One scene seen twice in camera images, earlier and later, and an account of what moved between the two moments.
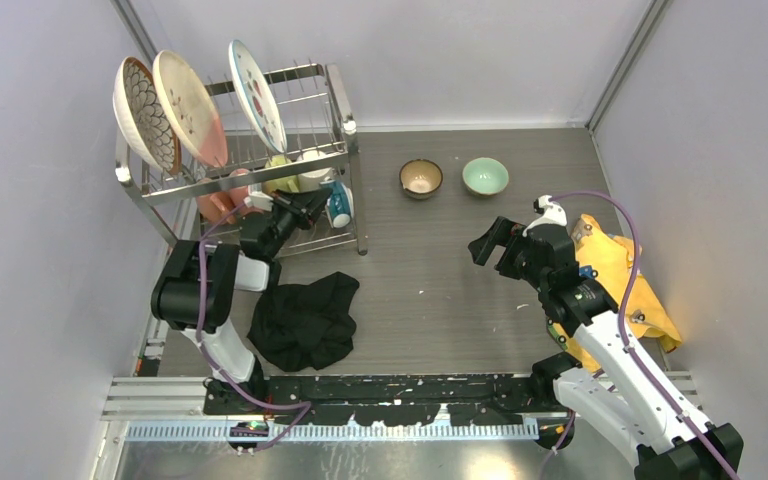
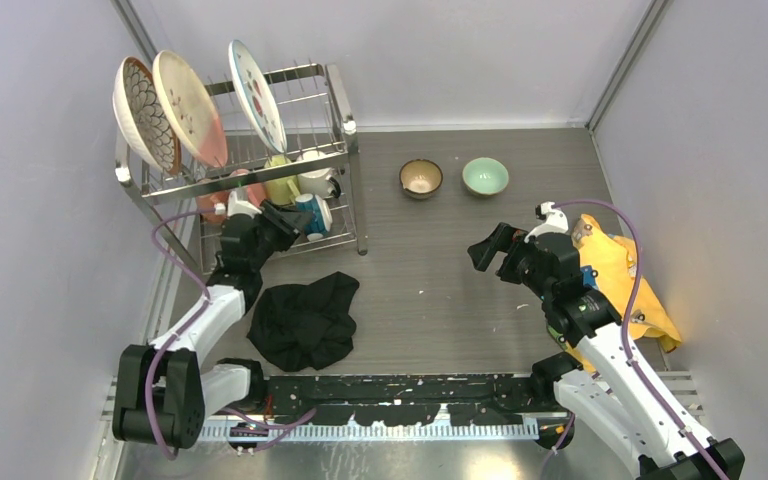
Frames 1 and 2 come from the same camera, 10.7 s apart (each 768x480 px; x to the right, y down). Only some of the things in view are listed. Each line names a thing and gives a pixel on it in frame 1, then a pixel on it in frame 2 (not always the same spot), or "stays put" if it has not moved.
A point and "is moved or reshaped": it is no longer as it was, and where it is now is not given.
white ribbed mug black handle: x=311 y=181 stays put
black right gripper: x=503 y=231 stays put
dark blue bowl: x=339 y=204 is moved or reshaped
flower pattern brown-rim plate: x=142 y=120 stays put
